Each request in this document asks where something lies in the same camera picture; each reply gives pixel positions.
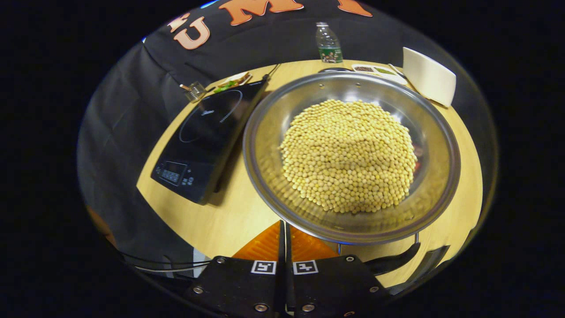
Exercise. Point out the stainless steel pot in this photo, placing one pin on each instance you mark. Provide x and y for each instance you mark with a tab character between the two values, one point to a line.
265	145

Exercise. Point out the clear plastic water bottle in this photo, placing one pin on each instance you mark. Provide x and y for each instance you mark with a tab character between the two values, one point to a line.
329	44

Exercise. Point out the white toaster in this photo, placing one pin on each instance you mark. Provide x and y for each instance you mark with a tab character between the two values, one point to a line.
428	76

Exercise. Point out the black induction cooktop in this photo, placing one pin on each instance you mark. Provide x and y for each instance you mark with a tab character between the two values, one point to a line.
203	141

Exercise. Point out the white divided plate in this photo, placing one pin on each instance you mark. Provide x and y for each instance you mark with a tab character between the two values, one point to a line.
375	74

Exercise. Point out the large pile of yellow soybeans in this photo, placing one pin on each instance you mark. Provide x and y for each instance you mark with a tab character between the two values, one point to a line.
348	154

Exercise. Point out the pile of dark red beans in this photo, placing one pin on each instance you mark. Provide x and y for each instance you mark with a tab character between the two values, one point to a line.
363	68

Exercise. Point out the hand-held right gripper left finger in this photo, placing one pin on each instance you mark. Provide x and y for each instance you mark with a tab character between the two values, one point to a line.
234	282

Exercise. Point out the pile of green mung beans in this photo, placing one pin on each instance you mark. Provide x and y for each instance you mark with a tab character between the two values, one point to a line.
385	70

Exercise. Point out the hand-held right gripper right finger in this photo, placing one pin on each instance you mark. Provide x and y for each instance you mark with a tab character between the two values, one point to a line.
335	282

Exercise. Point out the small white plate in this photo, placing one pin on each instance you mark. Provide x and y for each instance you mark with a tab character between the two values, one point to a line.
245	76

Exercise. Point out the black backdrop cloth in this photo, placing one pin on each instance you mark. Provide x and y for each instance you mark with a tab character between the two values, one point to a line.
132	110

